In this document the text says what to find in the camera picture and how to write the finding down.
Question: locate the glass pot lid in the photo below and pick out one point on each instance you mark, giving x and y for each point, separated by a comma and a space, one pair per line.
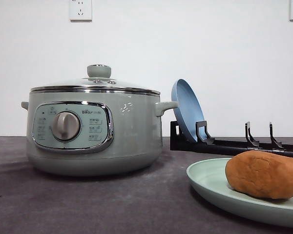
97, 82

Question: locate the green electric steamer pot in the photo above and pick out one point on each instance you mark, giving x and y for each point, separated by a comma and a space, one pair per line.
94, 126

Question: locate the green plate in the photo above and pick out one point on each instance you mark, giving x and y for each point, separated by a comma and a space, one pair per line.
208, 177

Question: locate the brown potato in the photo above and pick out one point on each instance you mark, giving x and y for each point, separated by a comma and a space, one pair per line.
261, 173

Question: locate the black dish rack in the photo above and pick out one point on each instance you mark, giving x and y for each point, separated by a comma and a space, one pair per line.
205, 144

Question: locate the blue plate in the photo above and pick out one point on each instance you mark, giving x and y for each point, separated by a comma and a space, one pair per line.
189, 111

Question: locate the white wall socket left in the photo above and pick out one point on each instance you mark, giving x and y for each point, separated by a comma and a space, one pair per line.
80, 11

